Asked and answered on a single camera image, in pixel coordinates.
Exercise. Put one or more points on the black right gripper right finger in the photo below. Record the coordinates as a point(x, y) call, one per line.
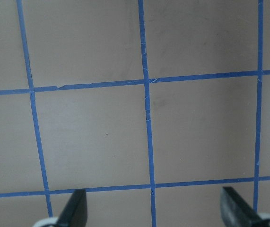
point(235, 211)

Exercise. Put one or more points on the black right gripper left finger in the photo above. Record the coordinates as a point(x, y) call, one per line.
point(74, 213)

